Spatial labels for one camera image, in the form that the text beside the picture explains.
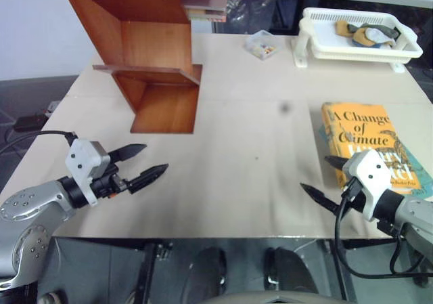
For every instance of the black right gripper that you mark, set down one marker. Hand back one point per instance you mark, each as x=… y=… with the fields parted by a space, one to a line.
x=357 y=202

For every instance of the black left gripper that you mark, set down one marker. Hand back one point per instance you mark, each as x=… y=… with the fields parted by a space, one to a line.
x=105 y=185

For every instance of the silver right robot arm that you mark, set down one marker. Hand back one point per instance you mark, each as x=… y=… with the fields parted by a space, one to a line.
x=414 y=216

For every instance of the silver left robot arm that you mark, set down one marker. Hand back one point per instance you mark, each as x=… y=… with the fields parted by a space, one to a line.
x=37 y=199

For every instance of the orange hardcover book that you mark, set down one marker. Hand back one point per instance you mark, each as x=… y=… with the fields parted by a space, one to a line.
x=358 y=128

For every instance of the brown wooden bookshelf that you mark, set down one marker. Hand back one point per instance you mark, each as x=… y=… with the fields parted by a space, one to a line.
x=155 y=43

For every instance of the black power adapter box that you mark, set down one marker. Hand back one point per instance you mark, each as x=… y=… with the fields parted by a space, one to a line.
x=28 y=123

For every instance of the grey robot torso edge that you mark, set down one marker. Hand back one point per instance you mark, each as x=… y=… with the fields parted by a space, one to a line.
x=270 y=299

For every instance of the white plastic basket rack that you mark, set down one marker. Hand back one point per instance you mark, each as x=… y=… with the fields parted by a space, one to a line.
x=324 y=41

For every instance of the mustard yellow sock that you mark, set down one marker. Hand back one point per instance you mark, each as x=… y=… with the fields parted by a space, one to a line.
x=361 y=41
x=343 y=28

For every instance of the small clear plastic box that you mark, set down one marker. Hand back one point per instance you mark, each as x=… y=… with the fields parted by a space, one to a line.
x=264 y=46

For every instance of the white blue sock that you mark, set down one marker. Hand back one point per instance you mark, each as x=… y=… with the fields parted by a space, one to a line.
x=379 y=39

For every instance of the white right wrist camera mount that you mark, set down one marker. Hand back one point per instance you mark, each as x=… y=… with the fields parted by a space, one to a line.
x=370 y=172

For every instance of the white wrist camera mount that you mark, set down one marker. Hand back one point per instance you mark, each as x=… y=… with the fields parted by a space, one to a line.
x=83 y=156
x=370 y=172

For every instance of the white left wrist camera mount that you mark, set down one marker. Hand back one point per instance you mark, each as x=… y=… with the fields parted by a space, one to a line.
x=83 y=156

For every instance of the black table frame leg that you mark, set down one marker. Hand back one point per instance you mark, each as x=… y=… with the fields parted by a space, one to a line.
x=147 y=273

